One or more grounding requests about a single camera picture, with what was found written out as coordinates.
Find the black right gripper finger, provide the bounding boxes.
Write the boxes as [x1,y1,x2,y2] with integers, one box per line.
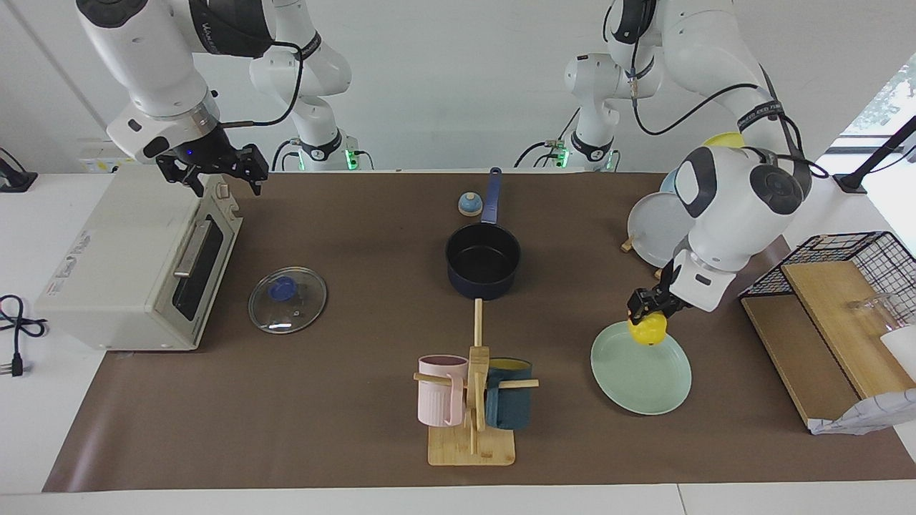
[157,159,206,197]
[236,145,270,197]

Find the yellow lemon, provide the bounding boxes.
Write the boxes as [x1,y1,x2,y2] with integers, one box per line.
[628,313,668,347]

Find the glass lid purple knob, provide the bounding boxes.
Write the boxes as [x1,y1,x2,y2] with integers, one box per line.
[248,266,328,335]

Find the wooden plate rack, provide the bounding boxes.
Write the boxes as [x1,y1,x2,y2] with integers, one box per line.
[621,236,668,281]

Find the grey plate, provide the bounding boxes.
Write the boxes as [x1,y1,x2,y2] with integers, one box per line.
[628,192,696,269]

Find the mint green plate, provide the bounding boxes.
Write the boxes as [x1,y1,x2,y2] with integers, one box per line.
[590,320,693,416]

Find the light blue plate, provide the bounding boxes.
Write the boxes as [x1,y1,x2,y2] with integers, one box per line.
[660,168,698,199]

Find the white power strip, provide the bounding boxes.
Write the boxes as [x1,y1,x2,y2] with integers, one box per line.
[77,138,147,174]

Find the beige toaster oven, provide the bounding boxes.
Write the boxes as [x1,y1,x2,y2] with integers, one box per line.
[34,166,244,351]

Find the wooden shelf boards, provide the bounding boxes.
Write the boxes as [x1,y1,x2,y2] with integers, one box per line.
[741,261,916,430]

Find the dark teal mug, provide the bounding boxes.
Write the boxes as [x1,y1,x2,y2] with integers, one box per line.
[485,358,534,431]

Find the clear glass cup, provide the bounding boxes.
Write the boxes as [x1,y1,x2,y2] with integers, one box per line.
[848,293,899,333]

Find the pink ribbed mug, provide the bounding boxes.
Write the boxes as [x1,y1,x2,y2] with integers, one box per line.
[417,355,469,428]

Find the wooden mug tree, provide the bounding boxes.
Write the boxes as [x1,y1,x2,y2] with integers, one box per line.
[413,299,540,467]

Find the white crumpled bag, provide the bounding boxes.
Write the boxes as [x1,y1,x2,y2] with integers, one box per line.
[809,388,916,436]

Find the white translucent plastic item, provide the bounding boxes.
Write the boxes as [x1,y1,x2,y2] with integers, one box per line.
[880,325,916,380]

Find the black clamp stand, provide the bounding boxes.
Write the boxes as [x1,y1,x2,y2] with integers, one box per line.
[834,114,916,194]

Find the brown table mat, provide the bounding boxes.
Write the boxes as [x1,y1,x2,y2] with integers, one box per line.
[42,172,916,493]

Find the window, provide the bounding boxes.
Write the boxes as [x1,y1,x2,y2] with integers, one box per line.
[837,54,916,140]

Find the black base cable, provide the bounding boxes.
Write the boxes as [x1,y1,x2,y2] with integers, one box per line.
[271,138,301,172]
[515,107,582,172]

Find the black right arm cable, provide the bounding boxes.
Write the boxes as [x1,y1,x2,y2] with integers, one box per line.
[215,39,307,129]

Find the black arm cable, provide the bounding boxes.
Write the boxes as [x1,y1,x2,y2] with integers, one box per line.
[215,39,307,129]
[605,0,831,180]

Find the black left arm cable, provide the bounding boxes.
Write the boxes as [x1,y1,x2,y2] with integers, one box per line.
[605,0,831,180]

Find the dark pot purple handle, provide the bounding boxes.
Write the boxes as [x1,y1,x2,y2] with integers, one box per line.
[445,168,522,300]

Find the black desk mount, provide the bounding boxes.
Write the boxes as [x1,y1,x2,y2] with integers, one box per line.
[0,147,38,192]

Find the black wire basket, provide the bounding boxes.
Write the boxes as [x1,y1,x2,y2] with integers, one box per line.
[739,231,916,326]

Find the black power cord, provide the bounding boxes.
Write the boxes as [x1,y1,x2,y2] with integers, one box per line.
[0,295,49,378]

